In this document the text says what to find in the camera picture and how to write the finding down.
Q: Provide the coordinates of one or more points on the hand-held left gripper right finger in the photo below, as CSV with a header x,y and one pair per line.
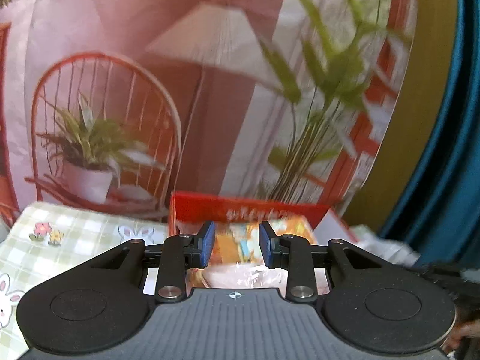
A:
x,y
267,243

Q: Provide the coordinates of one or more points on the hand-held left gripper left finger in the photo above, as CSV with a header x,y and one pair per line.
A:
x,y
208,243

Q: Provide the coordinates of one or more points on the orange floral packet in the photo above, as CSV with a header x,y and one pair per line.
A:
x,y
240,243

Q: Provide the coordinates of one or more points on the red cardboard box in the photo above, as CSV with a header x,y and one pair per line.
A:
x,y
202,206

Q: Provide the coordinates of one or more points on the pale pink plastic packet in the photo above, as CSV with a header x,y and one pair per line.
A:
x,y
236,275

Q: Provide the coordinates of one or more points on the person's right hand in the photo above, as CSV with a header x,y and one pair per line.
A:
x,y
467,333

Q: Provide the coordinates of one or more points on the blue curtain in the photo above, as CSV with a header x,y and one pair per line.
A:
x,y
453,157

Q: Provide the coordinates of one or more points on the green checked bunny tablecloth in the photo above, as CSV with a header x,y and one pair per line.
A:
x,y
75,240

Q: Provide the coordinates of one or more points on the printed room scene backdrop cloth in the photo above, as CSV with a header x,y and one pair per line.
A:
x,y
150,101

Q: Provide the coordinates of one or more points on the olive yellow curtain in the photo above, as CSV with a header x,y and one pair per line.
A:
x,y
420,101

